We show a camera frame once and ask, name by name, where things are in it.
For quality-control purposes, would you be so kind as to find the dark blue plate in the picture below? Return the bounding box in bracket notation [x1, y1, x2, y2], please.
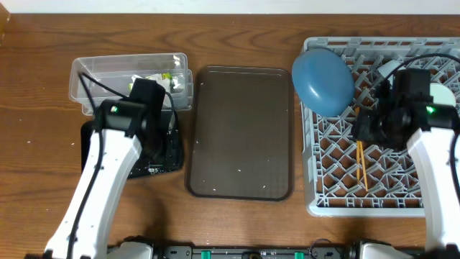
[292, 48, 354, 117]

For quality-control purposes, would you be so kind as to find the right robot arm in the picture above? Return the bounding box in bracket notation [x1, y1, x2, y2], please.
[352, 102, 459, 258]

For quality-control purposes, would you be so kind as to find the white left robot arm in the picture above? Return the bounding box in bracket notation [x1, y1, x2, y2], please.
[43, 99, 178, 258]

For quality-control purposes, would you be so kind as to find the brown serving tray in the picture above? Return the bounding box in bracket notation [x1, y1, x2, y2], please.
[185, 65, 295, 201]

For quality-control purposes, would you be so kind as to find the mint green bowl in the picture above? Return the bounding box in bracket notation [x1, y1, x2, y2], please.
[430, 83, 456, 106]

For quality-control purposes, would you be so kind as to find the white napkin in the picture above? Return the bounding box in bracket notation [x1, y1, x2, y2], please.
[129, 73, 185, 95]

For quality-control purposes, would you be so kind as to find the light blue bowl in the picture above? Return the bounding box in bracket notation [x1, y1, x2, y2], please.
[377, 60, 405, 86]

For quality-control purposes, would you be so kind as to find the wooden chopstick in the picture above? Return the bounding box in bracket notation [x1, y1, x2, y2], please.
[356, 140, 361, 182]
[354, 106, 369, 191]

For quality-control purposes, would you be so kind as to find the black waste bin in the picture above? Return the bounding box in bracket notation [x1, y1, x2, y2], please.
[82, 103, 183, 179]

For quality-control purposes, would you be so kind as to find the pile of white rice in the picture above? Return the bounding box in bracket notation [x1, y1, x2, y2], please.
[144, 164, 169, 175]

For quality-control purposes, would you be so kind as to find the grey dishwasher rack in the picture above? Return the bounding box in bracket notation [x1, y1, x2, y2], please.
[300, 37, 459, 217]

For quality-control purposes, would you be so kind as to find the yellow green wrapper scrap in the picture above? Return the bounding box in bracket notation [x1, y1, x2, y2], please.
[162, 73, 173, 80]

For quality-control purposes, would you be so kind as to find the clear plastic waste bin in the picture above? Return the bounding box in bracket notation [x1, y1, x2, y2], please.
[69, 53, 193, 116]

